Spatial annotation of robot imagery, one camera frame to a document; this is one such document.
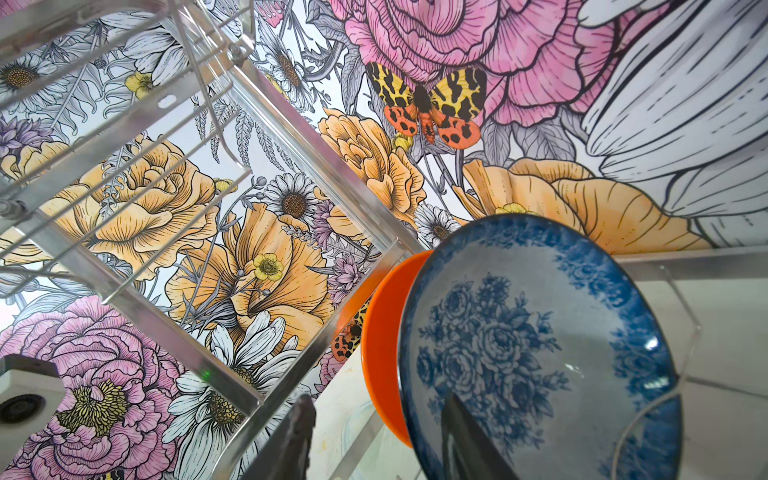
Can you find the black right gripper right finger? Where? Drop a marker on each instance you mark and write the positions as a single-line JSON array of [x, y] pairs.
[[467, 452]]

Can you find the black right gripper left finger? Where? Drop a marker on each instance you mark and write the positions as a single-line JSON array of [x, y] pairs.
[[285, 456]]

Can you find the blue floral bowl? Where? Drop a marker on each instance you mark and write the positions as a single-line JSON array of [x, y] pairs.
[[550, 346]]

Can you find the plain orange bowl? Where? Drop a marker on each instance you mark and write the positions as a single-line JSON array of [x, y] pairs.
[[380, 341]]

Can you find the steel two-tier dish rack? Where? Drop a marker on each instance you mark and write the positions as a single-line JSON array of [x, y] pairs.
[[641, 124]]

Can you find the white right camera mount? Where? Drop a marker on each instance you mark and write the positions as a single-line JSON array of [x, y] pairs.
[[31, 392]]

